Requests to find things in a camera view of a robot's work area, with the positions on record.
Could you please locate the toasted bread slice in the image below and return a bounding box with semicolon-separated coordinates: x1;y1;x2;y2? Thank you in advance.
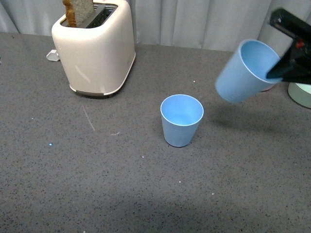
62;0;94;28

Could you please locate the light blue cup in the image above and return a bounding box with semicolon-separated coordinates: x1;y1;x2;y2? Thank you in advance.
160;94;204;147
215;39;282;103

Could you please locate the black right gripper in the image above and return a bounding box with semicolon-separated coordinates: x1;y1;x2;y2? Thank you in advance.
266;8;311;84

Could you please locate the pale green bowl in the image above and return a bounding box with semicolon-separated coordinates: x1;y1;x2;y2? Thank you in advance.
288;83;311;109

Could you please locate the white power plug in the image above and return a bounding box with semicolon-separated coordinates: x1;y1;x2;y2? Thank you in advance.
46;50;60;62

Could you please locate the white two-slot toaster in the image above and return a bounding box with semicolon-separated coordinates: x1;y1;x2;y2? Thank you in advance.
52;0;136;96

